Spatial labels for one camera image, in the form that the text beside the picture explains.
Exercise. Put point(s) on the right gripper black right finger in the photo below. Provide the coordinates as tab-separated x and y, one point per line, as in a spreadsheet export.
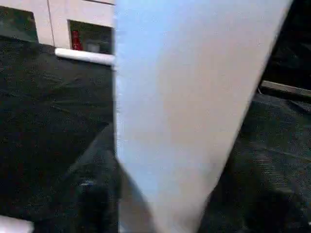
257	199

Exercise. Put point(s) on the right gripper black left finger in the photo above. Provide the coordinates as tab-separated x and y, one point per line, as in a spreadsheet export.
97	189

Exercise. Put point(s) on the white plastic table leg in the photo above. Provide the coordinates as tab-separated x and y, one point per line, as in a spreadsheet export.
82	55
182	97

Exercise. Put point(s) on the black mat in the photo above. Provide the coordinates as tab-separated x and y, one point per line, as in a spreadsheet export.
48	109

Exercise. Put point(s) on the red bottle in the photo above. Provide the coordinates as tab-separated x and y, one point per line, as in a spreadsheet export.
76	40

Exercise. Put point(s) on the white cabinet with glass doors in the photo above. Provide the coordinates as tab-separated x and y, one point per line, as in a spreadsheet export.
60	19

